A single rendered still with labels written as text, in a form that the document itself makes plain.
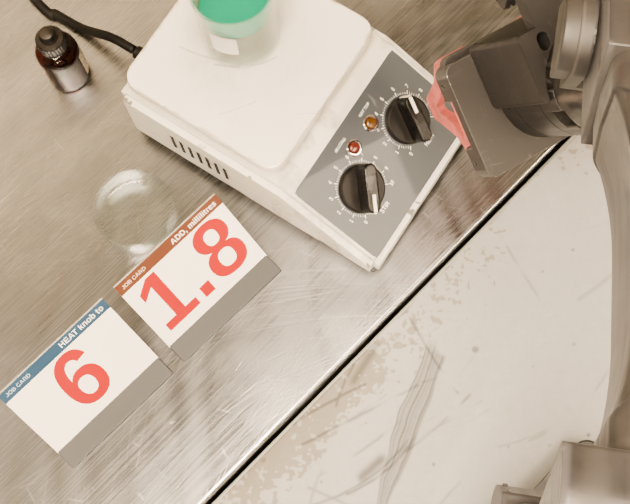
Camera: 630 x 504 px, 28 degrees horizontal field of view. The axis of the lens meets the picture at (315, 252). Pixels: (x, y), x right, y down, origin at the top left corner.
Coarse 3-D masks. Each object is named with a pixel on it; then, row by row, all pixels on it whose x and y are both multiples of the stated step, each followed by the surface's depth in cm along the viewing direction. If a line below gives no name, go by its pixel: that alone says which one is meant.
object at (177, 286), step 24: (216, 216) 83; (192, 240) 83; (216, 240) 83; (240, 240) 84; (168, 264) 82; (192, 264) 83; (216, 264) 84; (240, 264) 84; (144, 288) 82; (168, 288) 83; (192, 288) 83; (216, 288) 84; (144, 312) 82; (168, 312) 83; (192, 312) 84; (168, 336) 84
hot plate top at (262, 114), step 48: (288, 0) 81; (144, 48) 80; (192, 48) 80; (288, 48) 80; (336, 48) 80; (144, 96) 80; (192, 96) 79; (240, 96) 79; (288, 96) 79; (240, 144) 78; (288, 144) 78
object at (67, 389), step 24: (96, 336) 81; (120, 336) 82; (72, 360) 81; (96, 360) 82; (120, 360) 82; (48, 384) 81; (72, 384) 82; (96, 384) 82; (24, 408) 81; (48, 408) 81; (72, 408) 82; (48, 432) 82
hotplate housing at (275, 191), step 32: (416, 64) 83; (128, 96) 82; (352, 96) 81; (160, 128) 83; (192, 128) 81; (320, 128) 80; (192, 160) 85; (224, 160) 81; (448, 160) 84; (256, 192) 83; (288, 192) 80; (320, 224) 81; (352, 256) 83; (384, 256) 83
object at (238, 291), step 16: (224, 208) 83; (240, 224) 84; (256, 256) 85; (240, 272) 85; (256, 272) 85; (272, 272) 85; (224, 288) 84; (240, 288) 85; (256, 288) 85; (208, 304) 84; (224, 304) 84; (240, 304) 84; (144, 320) 83; (192, 320) 84; (208, 320) 84; (224, 320) 84; (160, 336) 83; (176, 336) 84; (192, 336) 84; (208, 336) 84; (176, 352) 84; (192, 352) 84
